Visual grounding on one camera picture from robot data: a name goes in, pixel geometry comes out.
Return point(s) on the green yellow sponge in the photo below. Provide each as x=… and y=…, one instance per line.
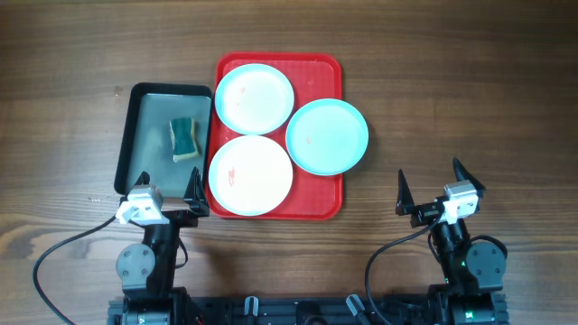
x=184, y=144

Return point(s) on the white plate front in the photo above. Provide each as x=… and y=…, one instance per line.
x=250, y=175

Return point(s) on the light blue plate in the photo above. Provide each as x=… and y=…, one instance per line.
x=327, y=137
x=254, y=99

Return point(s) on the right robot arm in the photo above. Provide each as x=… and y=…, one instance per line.
x=473, y=267

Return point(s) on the red plastic tray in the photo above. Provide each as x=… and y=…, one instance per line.
x=313, y=76

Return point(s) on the black water tray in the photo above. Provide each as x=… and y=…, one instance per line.
x=147, y=143

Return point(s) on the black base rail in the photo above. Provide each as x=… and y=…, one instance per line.
x=396, y=309

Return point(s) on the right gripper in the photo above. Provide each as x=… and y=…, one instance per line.
x=424, y=214

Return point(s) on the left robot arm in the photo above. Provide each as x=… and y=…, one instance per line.
x=147, y=269

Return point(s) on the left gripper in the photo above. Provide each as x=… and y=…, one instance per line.
x=194, y=199

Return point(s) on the light blue plate top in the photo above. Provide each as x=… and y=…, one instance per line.
x=254, y=99

